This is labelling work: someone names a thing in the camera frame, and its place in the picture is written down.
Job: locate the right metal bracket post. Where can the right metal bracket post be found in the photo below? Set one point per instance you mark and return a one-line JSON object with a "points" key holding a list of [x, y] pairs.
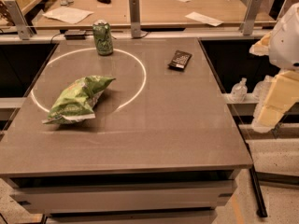
{"points": [[250, 17]]}

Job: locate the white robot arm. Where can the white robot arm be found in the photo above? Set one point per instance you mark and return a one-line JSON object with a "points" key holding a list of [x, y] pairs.
{"points": [[284, 41]]}

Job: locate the black power adapter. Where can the black power adapter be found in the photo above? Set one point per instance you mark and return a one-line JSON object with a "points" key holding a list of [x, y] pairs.
{"points": [[74, 34]]}

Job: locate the white paper sheet right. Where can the white paper sheet right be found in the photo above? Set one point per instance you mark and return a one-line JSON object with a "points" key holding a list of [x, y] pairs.
{"points": [[194, 16]]}

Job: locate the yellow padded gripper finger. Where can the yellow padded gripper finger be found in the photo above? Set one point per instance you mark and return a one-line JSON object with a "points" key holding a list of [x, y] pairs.
{"points": [[261, 47], [277, 96]]}

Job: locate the white paper sheet left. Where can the white paper sheet left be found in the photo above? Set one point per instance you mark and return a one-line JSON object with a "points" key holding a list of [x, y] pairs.
{"points": [[68, 14]]}

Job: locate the clear sanitizer bottle right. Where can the clear sanitizer bottle right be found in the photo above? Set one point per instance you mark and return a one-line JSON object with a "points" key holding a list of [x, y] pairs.
{"points": [[259, 89]]}

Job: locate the clear sanitizer bottle left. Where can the clear sanitizer bottle left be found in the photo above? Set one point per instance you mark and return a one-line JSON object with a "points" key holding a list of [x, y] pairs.
{"points": [[239, 91]]}

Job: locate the green chip bag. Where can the green chip bag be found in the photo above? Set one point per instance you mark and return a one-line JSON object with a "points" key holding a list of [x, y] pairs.
{"points": [[77, 101]]}

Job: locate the metal bracket post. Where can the metal bracket post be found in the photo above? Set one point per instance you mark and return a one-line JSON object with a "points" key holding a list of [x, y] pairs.
{"points": [[250, 17], [23, 29], [135, 18]]}

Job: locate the white drawer cabinet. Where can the white drawer cabinet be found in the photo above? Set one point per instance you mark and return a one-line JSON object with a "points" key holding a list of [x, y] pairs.
{"points": [[169, 203]]}

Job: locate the wooden back desk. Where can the wooden back desk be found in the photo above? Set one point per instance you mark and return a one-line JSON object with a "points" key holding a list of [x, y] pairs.
{"points": [[153, 13]]}

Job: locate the clear sanitizer bottle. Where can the clear sanitizer bottle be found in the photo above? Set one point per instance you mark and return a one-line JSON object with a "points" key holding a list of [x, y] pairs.
{"points": [[259, 89], [239, 91]]}

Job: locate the middle metal bracket post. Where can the middle metal bracket post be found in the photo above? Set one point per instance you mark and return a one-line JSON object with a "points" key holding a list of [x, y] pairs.
{"points": [[135, 18]]}

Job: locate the dark snack packet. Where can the dark snack packet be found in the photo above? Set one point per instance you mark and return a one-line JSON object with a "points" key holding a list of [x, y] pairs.
{"points": [[180, 60]]}

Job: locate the left metal bracket post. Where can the left metal bracket post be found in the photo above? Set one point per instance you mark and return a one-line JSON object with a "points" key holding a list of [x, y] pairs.
{"points": [[23, 29]]}

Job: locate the green soda can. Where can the green soda can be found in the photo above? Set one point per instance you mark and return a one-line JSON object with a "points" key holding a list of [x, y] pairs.
{"points": [[102, 38]]}

